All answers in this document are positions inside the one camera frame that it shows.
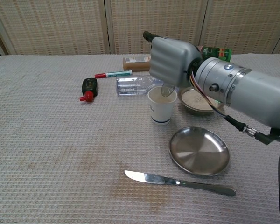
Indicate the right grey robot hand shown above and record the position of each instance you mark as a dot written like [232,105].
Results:
[170,60]

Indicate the metal spoon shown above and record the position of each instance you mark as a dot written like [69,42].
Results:
[167,91]

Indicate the white paper cup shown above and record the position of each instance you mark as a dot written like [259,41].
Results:
[162,109]

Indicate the steel bowl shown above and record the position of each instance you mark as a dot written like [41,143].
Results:
[193,109]

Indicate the steel plate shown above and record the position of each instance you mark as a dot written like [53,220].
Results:
[198,151]

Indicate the brown drink bottle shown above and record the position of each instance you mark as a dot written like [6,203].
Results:
[135,64]

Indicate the clear plastic water bottle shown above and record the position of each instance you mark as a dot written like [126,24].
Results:
[133,85]

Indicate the green Pringles can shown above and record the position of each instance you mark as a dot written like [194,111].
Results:
[218,53]

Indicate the red-capped marker pen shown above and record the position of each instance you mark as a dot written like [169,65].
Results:
[112,74]

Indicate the black bottle with red cap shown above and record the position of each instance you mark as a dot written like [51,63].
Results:
[89,86]

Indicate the woven folding screen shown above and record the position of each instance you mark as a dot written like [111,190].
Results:
[60,25]

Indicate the metal table knife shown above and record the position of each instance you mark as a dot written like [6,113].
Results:
[168,180]

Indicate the woven beige tablecloth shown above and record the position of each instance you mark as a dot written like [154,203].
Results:
[60,140]

